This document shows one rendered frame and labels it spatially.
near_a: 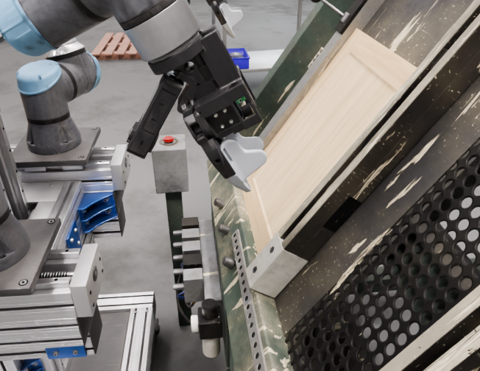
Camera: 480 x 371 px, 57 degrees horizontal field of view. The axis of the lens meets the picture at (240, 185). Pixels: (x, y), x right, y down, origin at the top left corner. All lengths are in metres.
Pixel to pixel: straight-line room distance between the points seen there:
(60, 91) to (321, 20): 0.82
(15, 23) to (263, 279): 0.69
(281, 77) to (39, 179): 0.83
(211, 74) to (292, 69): 1.04
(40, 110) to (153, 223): 1.56
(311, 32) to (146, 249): 1.56
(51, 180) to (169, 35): 1.00
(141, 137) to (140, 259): 2.00
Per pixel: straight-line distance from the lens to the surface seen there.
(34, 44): 0.55
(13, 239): 0.98
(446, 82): 0.87
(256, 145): 0.59
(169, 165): 1.58
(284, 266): 0.98
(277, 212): 1.14
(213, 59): 0.51
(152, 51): 0.49
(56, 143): 1.36
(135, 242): 2.64
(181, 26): 0.49
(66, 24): 0.52
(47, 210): 1.29
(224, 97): 0.51
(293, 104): 1.33
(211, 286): 1.27
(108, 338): 1.90
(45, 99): 1.33
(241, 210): 1.26
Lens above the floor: 1.64
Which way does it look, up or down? 32 degrees down
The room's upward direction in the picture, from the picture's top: straight up
